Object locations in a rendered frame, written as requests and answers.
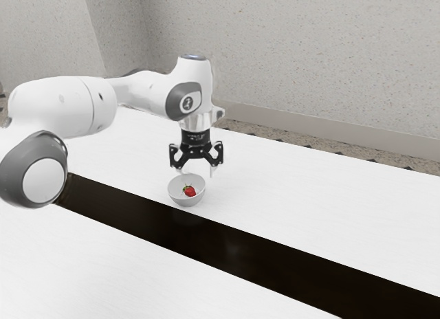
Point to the white bowl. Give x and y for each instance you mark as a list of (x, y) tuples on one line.
[(186, 191)]

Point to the red strawberry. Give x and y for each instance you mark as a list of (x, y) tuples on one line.
[(190, 191)]

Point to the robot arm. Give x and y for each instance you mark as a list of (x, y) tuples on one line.
[(68, 102)]

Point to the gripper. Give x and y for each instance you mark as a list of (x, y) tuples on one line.
[(195, 139)]

